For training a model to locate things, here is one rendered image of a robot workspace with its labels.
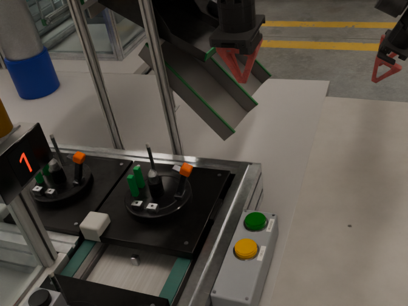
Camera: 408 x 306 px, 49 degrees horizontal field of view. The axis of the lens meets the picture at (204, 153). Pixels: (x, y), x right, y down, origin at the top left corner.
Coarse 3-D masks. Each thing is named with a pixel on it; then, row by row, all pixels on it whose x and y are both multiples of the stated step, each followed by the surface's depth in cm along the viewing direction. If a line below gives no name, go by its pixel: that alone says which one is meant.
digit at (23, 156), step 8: (24, 144) 70; (16, 152) 69; (24, 152) 70; (32, 152) 72; (8, 160) 67; (16, 160) 69; (24, 160) 70; (32, 160) 72; (16, 168) 69; (24, 168) 70; (32, 168) 72; (16, 176) 69; (24, 176) 71; (24, 184) 71
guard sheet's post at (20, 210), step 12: (24, 192) 77; (12, 204) 76; (24, 204) 78; (24, 216) 78; (36, 216) 80; (24, 228) 79; (36, 228) 82; (36, 240) 81; (48, 240) 84; (36, 252) 84; (48, 252) 85; (48, 264) 85
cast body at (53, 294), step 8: (40, 288) 65; (32, 296) 63; (40, 296) 63; (48, 296) 63; (56, 296) 63; (24, 304) 63; (32, 304) 62; (40, 304) 62; (48, 304) 62; (56, 304) 63; (64, 304) 65
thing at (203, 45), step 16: (112, 0) 97; (128, 0) 95; (160, 0) 106; (176, 0) 104; (192, 0) 102; (128, 16) 98; (160, 16) 93; (176, 16) 103; (192, 16) 104; (208, 16) 103; (160, 32) 96; (176, 32) 99; (192, 32) 100; (208, 32) 102; (192, 48) 94; (208, 48) 98
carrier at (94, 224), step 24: (144, 168) 104; (168, 168) 103; (192, 168) 102; (120, 192) 98; (144, 192) 94; (168, 192) 93; (192, 192) 95; (216, 192) 94; (96, 216) 90; (120, 216) 92; (144, 216) 88; (168, 216) 88; (192, 216) 89; (96, 240) 90; (120, 240) 87; (144, 240) 86; (168, 240) 85; (192, 240) 84
